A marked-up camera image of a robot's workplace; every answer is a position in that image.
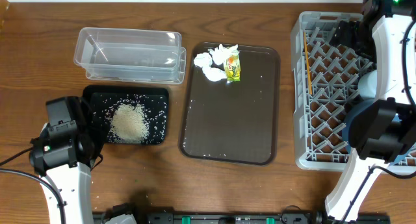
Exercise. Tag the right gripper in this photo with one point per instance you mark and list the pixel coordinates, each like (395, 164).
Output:
(341, 35)

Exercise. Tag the dark blue plate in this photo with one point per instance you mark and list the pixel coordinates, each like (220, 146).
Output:
(357, 109)

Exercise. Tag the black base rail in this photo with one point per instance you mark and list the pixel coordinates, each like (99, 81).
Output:
(127, 213)

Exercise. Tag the black waste tray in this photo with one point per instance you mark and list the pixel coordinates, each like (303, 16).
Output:
(90, 91)

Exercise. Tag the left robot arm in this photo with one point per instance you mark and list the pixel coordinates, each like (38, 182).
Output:
(63, 156)

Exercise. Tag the pile of rice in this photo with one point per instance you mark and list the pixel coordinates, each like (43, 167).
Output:
(132, 118)

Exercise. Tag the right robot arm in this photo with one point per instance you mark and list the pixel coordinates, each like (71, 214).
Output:
(382, 127)

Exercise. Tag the white light-blue small bowl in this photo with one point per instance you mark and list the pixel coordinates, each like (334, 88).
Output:
(367, 85)

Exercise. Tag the white tissue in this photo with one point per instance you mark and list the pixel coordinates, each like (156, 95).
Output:
(205, 62)
(221, 54)

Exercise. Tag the grey dishwasher rack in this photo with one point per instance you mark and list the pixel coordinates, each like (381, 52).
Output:
(335, 73)

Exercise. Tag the clear plastic bin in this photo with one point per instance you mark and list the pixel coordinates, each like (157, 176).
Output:
(131, 55)

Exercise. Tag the white tissue top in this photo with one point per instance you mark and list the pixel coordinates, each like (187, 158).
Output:
(221, 54)

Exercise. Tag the yellow green snack wrapper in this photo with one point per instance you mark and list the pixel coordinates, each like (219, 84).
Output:
(232, 68)

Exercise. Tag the wooden chopstick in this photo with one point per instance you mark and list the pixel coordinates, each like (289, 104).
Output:
(307, 64)

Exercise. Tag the dark brown serving tray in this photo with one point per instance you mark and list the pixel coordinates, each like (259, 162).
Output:
(234, 121)

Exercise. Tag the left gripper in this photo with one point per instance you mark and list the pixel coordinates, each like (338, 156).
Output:
(86, 112)

